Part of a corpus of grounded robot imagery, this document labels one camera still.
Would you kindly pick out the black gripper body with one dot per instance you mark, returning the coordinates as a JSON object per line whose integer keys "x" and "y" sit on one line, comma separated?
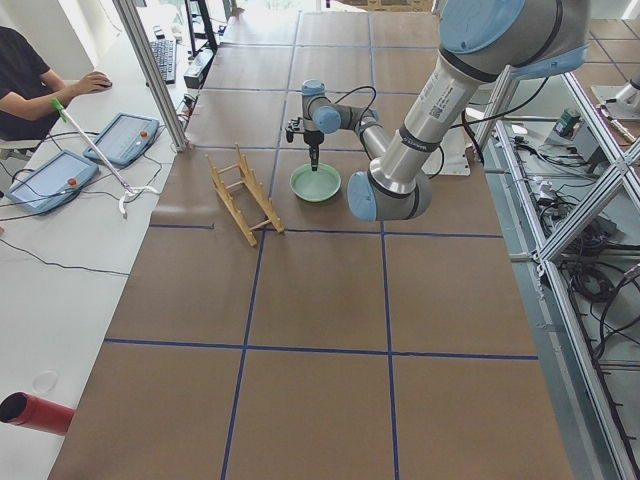
{"x": 313, "y": 142}

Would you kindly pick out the light green plate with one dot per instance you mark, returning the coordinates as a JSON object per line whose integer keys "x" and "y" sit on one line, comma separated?
{"x": 315, "y": 185}

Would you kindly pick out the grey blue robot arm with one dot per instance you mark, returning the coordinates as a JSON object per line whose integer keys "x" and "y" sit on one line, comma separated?
{"x": 478, "y": 39}

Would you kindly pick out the wooden plate rack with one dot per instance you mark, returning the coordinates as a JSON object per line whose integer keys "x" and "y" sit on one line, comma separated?
{"x": 244, "y": 197}

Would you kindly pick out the person's right hand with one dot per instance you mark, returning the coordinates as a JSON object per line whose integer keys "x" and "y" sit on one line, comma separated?
{"x": 92, "y": 82}

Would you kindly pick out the black keyboard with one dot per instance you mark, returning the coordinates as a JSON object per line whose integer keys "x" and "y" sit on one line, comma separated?
{"x": 164, "y": 53}

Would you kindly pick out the far blue teach pendant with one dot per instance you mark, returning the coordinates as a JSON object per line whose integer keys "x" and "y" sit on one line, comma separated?
{"x": 126, "y": 138}

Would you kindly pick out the blue teach pendant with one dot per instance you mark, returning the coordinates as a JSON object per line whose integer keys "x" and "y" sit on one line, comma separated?
{"x": 54, "y": 183}
{"x": 126, "y": 138}

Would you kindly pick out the white grabber stick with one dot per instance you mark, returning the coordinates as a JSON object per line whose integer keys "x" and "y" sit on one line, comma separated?
{"x": 93, "y": 153}

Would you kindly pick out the near blue teach pendant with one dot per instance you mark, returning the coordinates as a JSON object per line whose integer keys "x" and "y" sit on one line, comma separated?
{"x": 54, "y": 183}

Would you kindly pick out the person in black shirt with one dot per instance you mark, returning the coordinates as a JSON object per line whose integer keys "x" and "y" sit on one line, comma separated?
{"x": 28, "y": 84}

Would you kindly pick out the red cylinder tube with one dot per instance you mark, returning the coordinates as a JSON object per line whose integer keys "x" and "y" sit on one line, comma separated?
{"x": 28, "y": 411}

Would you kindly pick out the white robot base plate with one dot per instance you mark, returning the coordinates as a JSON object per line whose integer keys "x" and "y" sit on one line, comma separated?
{"x": 454, "y": 161}

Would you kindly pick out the aluminium frame post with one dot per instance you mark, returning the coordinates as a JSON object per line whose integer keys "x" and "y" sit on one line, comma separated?
{"x": 134, "y": 28}

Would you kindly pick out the aluminium frame right side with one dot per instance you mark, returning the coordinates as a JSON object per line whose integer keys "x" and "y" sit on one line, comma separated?
{"x": 565, "y": 177}

